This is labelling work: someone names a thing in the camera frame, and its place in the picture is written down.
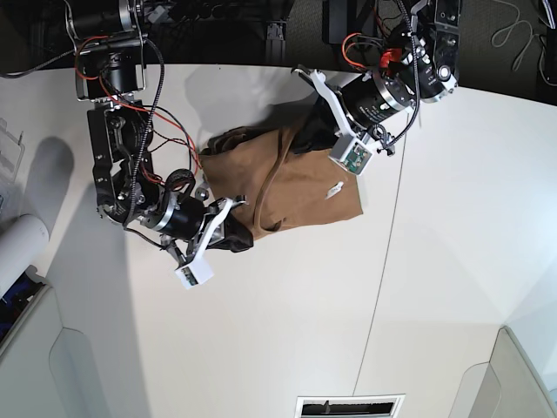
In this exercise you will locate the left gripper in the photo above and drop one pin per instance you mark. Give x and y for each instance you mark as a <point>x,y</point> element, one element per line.
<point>367,101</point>

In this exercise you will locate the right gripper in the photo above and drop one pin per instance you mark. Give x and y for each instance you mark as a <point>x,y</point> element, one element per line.
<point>188,227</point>

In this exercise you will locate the brown t-shirt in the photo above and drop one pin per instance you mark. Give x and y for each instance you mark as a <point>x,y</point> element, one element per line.
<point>283,190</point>

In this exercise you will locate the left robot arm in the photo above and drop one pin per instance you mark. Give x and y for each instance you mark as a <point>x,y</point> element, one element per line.
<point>399,70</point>

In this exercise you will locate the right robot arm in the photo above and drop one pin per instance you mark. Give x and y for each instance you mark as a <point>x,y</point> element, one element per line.
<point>121,71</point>

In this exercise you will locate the white garment label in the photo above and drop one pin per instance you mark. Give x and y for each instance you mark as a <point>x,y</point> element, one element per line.
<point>334,190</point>

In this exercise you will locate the black power adapter left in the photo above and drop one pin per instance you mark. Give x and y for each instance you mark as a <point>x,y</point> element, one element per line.
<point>335,23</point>

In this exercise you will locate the white cylinder roll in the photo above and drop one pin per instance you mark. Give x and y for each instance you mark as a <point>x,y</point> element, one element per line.
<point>21,243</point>

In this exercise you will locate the clear plastic container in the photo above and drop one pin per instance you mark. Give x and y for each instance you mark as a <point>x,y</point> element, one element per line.
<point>12,151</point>

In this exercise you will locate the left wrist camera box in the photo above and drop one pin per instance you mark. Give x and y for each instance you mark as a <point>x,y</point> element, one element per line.
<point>351,154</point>

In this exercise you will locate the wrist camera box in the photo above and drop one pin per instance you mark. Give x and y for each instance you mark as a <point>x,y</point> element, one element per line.
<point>351,154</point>
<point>195,273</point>

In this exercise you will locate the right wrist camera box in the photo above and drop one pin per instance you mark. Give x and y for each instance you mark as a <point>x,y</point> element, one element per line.
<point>195,273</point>

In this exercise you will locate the aluminium frame post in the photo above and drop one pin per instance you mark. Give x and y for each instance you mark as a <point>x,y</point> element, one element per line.
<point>275,42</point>

